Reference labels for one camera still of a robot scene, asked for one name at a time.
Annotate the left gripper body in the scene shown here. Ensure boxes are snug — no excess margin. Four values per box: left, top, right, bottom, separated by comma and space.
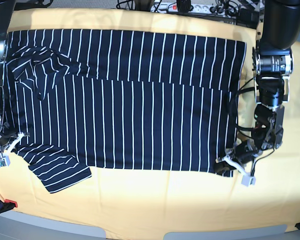
230, 141, 263, 166

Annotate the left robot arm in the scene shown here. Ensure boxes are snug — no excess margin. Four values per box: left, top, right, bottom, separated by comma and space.
213, 0, 300, 177

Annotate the yellow table cloth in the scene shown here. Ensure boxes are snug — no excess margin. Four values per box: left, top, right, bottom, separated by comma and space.
0, 8, 300, 240

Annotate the grey chair back left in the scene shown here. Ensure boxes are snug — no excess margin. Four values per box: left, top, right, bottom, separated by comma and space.
0, 216, 106, 240

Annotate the grey chair back right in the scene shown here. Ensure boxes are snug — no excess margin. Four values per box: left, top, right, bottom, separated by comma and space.
163, 224, 287, 240

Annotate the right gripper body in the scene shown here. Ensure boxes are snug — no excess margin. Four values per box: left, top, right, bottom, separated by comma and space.
0, 134, 17, 154

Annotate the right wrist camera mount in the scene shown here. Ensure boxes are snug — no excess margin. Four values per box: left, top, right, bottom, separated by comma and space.
0, 132, 29, 168

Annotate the navy white striped T-shirt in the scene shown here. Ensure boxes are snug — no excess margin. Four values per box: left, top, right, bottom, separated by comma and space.
4, 29, 247, 194

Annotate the grey chair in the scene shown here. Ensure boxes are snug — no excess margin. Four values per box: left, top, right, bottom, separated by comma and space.
163, 224, 287, 240
0, 216, 106, 240

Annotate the black power adapter box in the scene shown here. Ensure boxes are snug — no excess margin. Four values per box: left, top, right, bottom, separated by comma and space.
236, 8, 260, 29

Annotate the white power strip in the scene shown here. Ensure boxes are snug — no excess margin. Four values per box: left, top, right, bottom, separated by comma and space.
151, 1, 216, 15

